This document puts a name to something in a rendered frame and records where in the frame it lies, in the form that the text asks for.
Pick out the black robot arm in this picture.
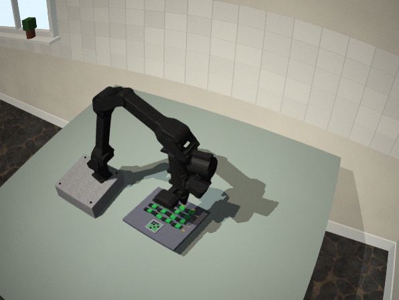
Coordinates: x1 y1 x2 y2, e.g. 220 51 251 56
87 86 218 199

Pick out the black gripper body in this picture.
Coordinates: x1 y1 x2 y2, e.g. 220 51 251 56
155 168 190 210

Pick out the dark grey switch panel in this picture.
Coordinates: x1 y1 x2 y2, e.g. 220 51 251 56
123 187 208 252

